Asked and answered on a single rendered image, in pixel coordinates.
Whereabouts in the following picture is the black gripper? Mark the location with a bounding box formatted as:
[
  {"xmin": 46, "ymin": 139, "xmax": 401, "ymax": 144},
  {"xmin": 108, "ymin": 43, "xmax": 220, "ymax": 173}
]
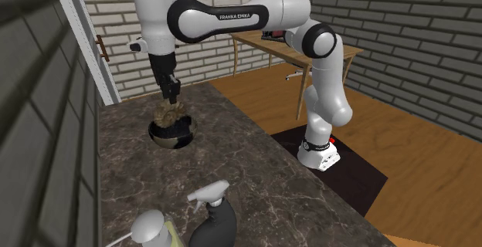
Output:
[{"xmin": 147, "ymin": 51, "xmax": 182, "ymax": 105}]

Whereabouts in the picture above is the brown crumpled lump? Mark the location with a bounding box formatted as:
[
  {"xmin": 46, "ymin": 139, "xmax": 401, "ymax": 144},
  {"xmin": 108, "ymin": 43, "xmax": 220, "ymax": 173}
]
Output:
[{"xmin": 152, "ymin": 100, "xmax": 188, "ymax": 129}]

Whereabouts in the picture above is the black bowl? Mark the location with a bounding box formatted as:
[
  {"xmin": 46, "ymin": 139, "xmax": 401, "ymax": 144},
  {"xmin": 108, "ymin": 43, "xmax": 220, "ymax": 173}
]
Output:
[{"xmin": 148, "ymin": 115, "xmax": 199, "ymax": 150}]

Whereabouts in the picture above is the red and black box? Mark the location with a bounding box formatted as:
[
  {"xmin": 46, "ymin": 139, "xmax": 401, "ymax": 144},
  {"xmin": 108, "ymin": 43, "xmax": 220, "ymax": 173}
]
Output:
[{"xmin": 260, "ymin": 29, "xmax": 288, "ymax": 42}]

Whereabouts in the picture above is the wooden table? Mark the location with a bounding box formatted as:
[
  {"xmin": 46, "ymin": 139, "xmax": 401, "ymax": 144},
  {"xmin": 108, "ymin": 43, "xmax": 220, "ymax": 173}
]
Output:
[{"xmin": 230, "ymin": 29, "xmax": 365, "ymax": 121}]

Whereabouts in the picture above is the white office chair base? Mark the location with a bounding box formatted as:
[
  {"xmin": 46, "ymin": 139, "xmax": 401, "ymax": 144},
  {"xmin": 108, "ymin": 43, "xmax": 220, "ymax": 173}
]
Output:
[{"xmin": 284, "ymin": 69, "xmax": 314, "ymax": 82}]

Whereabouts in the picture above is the grey pump soap dispenser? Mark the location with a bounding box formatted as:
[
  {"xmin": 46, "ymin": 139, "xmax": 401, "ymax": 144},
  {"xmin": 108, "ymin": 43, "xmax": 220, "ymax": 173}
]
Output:
[{"xmin": 105, "ymin": 209, "xmax": 186, "ymax": 247}]

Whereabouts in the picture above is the black spray bottle white head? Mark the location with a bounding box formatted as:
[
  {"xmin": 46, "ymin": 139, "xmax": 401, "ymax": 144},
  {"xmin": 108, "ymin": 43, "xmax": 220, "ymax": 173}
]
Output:
[{"xmin": 187, "ymin": 179, "xmax": 239, "ymax": 247}]

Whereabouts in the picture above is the dark robot stand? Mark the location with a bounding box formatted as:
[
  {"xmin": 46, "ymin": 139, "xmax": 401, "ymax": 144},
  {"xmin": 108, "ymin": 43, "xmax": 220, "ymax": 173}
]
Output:
[{"xmin": 270, "ymin": 123, "xmax": 389, "ymax": 218}]

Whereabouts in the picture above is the white door with brown handle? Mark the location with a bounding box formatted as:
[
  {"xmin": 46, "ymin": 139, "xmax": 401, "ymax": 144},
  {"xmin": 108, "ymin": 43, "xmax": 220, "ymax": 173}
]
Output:
[{"xmin": 49, "ymin": 0, "xmax": 123, "ymax": 107}]

